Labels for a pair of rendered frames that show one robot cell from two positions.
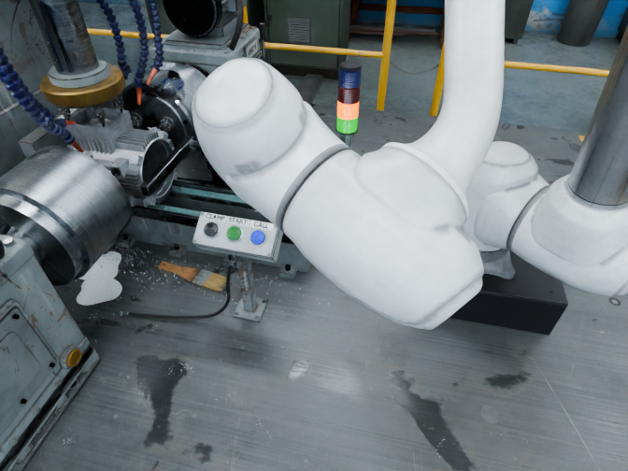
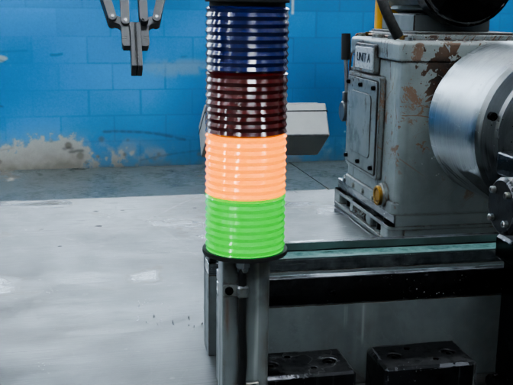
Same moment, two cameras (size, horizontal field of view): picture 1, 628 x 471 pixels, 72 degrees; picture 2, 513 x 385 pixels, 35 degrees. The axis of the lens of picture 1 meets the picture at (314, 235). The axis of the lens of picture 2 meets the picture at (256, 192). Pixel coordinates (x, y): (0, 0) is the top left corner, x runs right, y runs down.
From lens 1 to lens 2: 1.77 m
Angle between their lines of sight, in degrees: 120
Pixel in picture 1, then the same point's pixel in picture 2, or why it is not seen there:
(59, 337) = (387, 165)
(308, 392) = (120, 267)
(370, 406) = (38, 272)
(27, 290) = (392, 87)
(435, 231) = not seen: outside the picture
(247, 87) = not seen: outside the picture
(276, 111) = not seen: outside the picture
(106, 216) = (452, 116)
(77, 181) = (484, 63)
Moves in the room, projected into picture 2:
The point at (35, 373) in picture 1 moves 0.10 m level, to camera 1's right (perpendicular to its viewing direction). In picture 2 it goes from (365, 153) to (318, 156)
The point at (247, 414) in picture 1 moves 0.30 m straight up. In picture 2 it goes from (182, 251) to (182, 76)
